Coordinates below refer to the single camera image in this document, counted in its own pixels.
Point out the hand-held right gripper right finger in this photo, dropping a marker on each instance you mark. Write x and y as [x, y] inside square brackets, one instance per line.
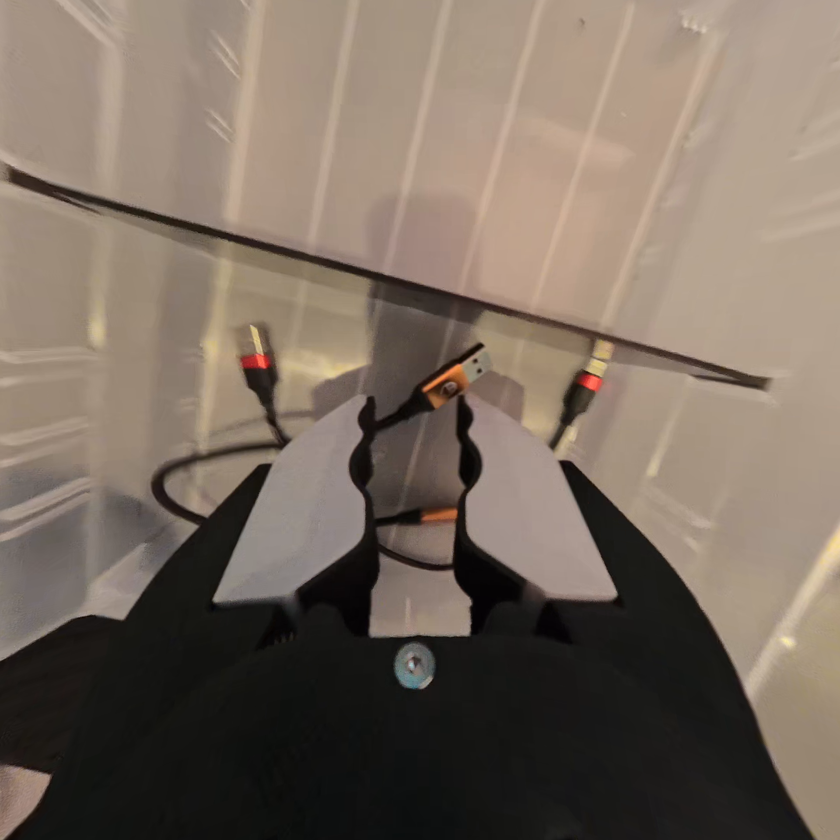
[531, 518]

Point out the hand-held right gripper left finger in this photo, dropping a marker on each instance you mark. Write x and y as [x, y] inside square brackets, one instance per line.
[295, 512]

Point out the clear plastic bin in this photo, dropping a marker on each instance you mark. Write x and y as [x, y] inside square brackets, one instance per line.
[590, 164]

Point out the black bin divider panel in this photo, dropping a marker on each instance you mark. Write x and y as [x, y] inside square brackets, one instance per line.
[197, 228]

